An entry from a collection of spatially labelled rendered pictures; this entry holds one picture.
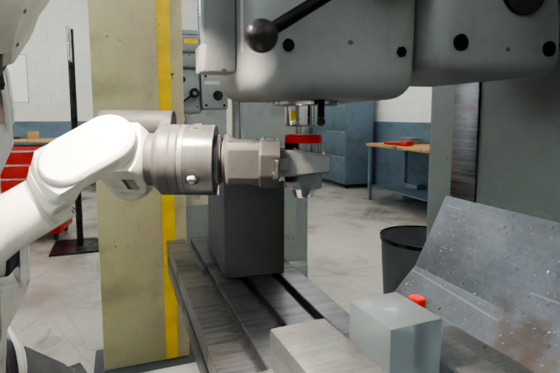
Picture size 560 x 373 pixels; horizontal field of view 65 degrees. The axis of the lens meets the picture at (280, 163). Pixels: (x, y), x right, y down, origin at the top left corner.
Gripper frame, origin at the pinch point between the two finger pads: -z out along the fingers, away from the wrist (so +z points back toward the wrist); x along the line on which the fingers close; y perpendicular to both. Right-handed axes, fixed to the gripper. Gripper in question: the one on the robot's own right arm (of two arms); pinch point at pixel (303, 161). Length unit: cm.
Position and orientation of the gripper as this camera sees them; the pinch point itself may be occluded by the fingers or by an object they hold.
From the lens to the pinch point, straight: 55.2
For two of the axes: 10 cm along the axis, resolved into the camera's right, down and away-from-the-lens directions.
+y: -0.2, 9.9, 1.1
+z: -10.0, -0.1, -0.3
